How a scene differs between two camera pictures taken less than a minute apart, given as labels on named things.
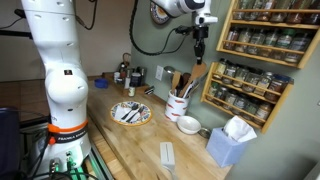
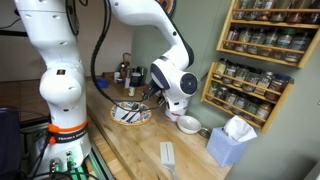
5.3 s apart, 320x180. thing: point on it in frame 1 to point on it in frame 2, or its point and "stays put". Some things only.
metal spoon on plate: (134, 107) stays put
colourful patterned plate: (131, 113) stays put
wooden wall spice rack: (281, 32) stays put
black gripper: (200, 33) to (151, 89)
